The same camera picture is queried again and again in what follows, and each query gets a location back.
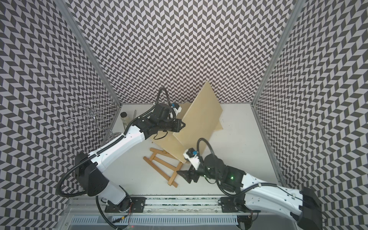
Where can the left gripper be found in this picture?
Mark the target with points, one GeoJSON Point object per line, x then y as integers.
{"type": "Point", "coordinates": [177, 127]}

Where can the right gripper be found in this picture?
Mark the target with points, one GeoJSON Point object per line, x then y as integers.
{"type": "Point", "coordinates": [187, 174]}

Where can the plywood board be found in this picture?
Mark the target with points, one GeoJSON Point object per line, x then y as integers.
{"type": "Point", "coordinates": [202, 119]}
{"type": "Point", "coordinates": [170, 143]}

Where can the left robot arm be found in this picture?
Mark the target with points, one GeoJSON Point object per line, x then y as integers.
{"type": "Point", "coordinates": [90, 173]}

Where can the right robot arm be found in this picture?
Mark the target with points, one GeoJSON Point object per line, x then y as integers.
{"type": "Point", "coordinates": [251, 194]}

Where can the glass spice jar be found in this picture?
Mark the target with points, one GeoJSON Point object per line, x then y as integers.
{"type": "Point", "coordinates": [125, 119]}

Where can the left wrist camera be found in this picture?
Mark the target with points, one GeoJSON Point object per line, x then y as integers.
{"type": "Point", "coordinates": [176, 108]}

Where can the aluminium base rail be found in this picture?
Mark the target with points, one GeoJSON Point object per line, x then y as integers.
{"type": "Point", "coordinates": [173, 211]}

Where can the wire mug tree stand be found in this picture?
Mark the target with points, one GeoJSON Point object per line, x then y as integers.
{"type": "Point", "coordinates": [98, 115]}

